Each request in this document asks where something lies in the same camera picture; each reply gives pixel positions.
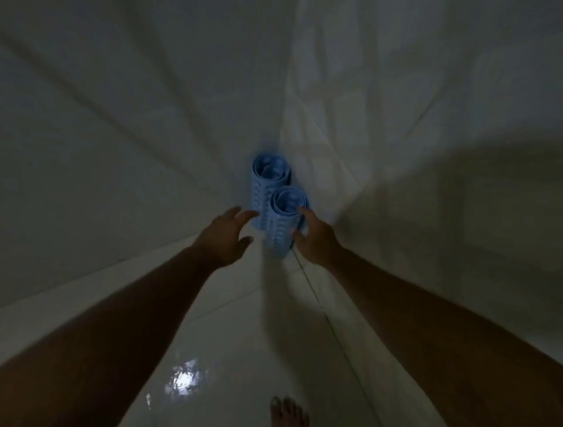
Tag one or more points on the blue bath mat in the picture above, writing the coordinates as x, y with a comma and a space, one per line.
264, 180
281, 233

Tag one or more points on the person's left forearm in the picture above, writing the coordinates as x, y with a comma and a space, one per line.
110, 343

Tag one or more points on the person's right forearm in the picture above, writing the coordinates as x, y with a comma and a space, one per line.
440, 347

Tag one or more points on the person's bare foot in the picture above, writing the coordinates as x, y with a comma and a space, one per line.
288, 415

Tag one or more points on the person's right hand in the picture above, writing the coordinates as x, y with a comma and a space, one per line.
319, 244

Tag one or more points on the person's left hand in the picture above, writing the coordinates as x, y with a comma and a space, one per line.
220, 246

